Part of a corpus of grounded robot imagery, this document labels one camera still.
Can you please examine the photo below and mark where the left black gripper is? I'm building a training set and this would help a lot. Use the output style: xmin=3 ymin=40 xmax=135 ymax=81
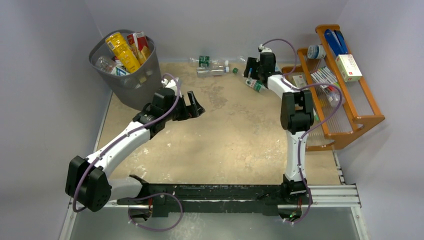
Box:
xmin=163 ymin=91 xmax=204 ymax=122

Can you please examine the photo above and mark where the green white label bottle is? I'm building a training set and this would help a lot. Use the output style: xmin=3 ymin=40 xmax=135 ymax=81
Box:
xmin=232 ymin=67 xmax=267 ymax=93

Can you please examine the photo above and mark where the amber tea bottle red label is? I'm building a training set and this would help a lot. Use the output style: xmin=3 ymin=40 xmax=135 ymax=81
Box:
xmin=126 ymin=31 xmax=151 ymax=66

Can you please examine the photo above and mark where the clear bottle white cap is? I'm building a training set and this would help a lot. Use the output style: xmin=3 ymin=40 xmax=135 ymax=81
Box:
xmin=94 ymin=55 xmax=117 ymax=75

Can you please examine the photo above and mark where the yellow plastic bottle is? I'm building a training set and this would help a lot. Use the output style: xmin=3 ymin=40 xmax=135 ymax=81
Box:
xmin=105 ymin=32 xmax=141 ymax=74

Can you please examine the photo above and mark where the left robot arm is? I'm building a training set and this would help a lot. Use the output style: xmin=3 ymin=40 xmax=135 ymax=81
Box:
xmin=65 ymin=87 xmax=206 ymax=213

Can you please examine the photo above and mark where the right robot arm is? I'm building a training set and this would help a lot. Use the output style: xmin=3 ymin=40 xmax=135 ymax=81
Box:
xmin=243 ymin=48 xmax=314 ymax=204

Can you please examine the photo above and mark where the grey mesh waste bin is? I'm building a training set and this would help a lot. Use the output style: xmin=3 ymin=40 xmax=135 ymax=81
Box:
xmin=88 ymin=29 xmax=162 ymax=110

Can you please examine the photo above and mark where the blue label water bottle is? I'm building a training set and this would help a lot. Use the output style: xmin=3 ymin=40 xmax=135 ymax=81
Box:
xmin=273 ymin=63 xmax=283 ymax=75

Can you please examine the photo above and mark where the green label clear bottle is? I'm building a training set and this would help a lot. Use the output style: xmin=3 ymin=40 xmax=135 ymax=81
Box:
xmin=188 ymin=55 xmax=229 ymax=68

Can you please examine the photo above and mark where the green white small box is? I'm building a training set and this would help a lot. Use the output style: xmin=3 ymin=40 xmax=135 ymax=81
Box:
xmin=291 ymin=74 xmax=312 ymax=100

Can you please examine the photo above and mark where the round tape roll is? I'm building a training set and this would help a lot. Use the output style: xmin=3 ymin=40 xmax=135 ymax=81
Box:
xmin=307 ymin=44 xmax=327 ymax=59

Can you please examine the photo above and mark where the pack of coloured markers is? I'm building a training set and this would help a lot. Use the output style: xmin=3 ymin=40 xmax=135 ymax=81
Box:
xmin=310 ymin=66 xmax=339 ymax=94

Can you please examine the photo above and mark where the white green marker pen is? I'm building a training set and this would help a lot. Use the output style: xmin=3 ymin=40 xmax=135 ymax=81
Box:
xmin=313 ymin=109 xmax=320 ymax=122

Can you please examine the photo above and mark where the small clear jar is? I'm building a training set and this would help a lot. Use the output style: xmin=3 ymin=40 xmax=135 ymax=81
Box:
xmin=326 ymin=89 xmax=346 ymax=108

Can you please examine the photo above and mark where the white red box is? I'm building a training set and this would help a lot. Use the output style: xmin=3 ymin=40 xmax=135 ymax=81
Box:
xmin=335 ymin=54 xmax=363 ymax=83

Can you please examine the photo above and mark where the wooden tiered rack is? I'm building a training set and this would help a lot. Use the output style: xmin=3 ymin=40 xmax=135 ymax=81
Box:
xmin=282 ymin=24 xmax=385 ymax=151

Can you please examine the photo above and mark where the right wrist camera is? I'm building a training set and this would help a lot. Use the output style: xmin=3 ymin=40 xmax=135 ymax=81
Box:
xmin=258 ymin=44 xmax=273 ymax=54

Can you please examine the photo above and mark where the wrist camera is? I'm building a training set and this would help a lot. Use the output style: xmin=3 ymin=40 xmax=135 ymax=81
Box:
xmin=258 ymin=44 xmax=273 ymax=54
xmin=161 ymin=77 xmax=181 ymax=95

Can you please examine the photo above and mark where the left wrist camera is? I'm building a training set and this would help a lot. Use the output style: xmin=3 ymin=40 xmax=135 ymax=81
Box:
xmin=161 ymin=77 xmax=181 ymax=95

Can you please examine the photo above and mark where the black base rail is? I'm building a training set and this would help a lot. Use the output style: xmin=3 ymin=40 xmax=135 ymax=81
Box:
xmin=68 ymin=183 xmax=362 ymax=220

